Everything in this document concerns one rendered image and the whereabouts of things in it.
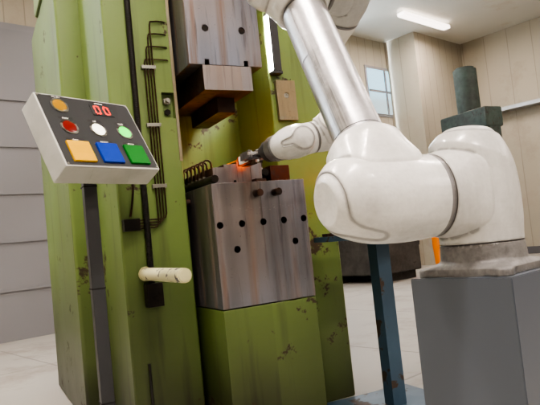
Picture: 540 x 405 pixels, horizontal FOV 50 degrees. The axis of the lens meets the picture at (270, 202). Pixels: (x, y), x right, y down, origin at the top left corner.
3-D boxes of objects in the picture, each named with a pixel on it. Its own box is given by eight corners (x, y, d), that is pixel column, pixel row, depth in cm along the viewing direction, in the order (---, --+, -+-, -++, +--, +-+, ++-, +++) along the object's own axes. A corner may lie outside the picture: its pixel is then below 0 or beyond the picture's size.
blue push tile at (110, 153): (126, 162, 175) (116, 143, 178) (105, 161, 170) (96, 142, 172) (123, 165, 176) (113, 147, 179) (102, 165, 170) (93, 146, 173)
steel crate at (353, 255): (365, 277, 819) (359, 227, 823) (426, 276, 744) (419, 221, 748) (325, 284, 764) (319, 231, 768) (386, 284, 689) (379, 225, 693)
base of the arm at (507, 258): (562, 262, 111) (558, 233, 111) (509, 276, 96) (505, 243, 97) (475, 265, 125) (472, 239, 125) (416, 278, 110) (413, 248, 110)
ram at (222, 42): (281, 68, 228) (271, -30, 230) (189, 63, 210) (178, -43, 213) (239, 96, 265) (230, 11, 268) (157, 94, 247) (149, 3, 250)
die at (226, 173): (263, 182, 219) (260, 160, 220) (214, 185, 210) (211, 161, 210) (221, 194, 256) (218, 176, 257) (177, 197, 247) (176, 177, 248)
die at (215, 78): (253, 91, 221) (251, 67, 222) (204, 89, 212) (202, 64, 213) (213, 116, 258) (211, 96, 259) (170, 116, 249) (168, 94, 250)
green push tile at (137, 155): (151, 163, 183) (142, 145, 186) (132, 162, 177) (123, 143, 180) (148, 167, 184) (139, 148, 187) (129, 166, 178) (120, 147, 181)
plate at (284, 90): (298, 120, 243) (294, 80, 244) (280, 120, 239) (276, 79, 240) (296, 120, 245) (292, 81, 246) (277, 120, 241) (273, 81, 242)
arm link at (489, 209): (547, 235, 105) (531, 116, 106) (465, 246, 98) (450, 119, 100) (485, 239, 120) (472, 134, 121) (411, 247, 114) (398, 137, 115)
